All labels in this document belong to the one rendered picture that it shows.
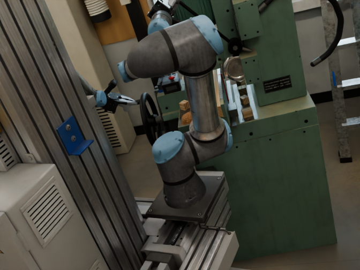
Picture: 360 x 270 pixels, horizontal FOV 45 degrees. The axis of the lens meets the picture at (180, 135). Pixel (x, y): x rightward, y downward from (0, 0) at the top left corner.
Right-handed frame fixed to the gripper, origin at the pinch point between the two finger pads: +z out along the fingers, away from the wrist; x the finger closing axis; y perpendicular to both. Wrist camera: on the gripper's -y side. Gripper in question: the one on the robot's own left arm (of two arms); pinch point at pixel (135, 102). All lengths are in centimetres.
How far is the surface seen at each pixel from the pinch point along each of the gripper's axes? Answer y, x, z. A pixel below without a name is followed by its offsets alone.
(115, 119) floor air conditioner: 76, -115, -17
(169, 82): -19.8, 12.6, 13.9
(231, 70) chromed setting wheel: -35, 19, 38
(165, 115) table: -4.3, 15.4, 15.6
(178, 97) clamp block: -14.2, 13.4, 19.3
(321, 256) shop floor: 43, 34, 107
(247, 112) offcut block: -19, 23, 50
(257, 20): -59, 25, 41
